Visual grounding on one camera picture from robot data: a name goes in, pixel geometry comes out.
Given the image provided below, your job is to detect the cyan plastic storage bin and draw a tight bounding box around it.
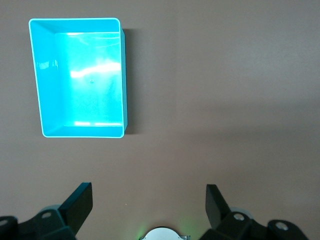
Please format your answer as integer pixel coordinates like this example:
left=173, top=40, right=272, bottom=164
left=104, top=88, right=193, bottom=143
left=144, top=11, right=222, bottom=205
left=28, top=17, right=129, bottom=139

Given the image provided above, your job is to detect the brown table cover mat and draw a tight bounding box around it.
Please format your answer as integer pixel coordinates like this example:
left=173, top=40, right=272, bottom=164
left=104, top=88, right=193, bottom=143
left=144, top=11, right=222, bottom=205
left=0, top=0, right=320, bottom=240

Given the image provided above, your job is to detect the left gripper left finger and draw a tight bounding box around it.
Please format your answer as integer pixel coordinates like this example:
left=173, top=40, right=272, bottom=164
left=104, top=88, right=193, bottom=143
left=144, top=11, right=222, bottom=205
left=0, top=182, right=94, bottom=240

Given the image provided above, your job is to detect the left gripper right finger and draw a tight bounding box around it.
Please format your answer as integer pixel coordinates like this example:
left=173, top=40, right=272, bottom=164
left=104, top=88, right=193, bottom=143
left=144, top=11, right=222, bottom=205
left=199, top=184, right=308, bottom=240

